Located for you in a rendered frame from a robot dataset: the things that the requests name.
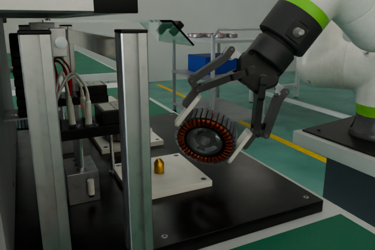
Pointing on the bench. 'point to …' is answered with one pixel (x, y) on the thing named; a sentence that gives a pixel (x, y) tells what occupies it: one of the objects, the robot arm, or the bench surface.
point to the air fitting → (90, 187)
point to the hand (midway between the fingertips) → (207, 134)
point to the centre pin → (158, 166)
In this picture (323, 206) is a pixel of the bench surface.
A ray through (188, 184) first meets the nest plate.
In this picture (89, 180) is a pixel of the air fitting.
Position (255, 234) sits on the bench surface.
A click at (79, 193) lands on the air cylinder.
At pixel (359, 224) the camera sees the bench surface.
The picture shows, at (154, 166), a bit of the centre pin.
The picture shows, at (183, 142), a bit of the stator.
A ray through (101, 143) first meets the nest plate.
